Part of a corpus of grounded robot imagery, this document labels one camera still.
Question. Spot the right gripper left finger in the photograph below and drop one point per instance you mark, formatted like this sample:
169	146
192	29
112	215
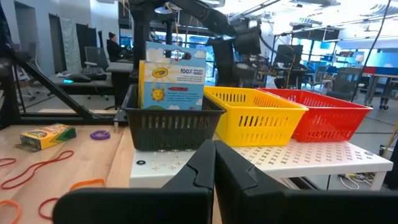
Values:
140	208

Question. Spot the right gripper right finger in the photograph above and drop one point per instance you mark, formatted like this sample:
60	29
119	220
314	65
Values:
311	208

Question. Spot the black plastic basket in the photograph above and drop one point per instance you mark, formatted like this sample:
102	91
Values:
168	130

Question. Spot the red plastic basket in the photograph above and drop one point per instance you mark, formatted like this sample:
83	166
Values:
329	121

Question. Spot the long red rubber band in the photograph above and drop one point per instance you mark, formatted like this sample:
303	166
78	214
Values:
43	203

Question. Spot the yellow plastic basket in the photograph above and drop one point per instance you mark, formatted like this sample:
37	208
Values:
255	124

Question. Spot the yellow Crayola crayon box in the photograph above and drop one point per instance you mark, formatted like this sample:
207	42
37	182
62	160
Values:
46	137

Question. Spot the yellow green Crayola box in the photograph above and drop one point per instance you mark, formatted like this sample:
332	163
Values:
172	81

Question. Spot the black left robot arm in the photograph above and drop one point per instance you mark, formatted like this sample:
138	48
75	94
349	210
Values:
202	12

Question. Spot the black side desk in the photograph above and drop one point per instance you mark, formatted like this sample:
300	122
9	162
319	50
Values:
93	85

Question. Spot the orange rubber band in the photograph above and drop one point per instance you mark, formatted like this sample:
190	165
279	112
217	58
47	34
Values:
90	181

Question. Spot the purple coil wristband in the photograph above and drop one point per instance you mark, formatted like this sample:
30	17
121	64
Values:
92	135

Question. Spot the black keyboard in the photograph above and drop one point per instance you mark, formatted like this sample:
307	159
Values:
94	73

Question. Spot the computer mouse blue light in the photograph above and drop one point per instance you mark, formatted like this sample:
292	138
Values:
76	78

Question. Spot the black monitor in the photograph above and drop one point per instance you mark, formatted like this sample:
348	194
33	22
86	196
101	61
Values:
289	54

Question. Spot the white table lamp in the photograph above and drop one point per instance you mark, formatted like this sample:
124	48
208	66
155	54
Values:
359	57

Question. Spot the person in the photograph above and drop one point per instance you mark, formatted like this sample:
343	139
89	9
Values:
113	48

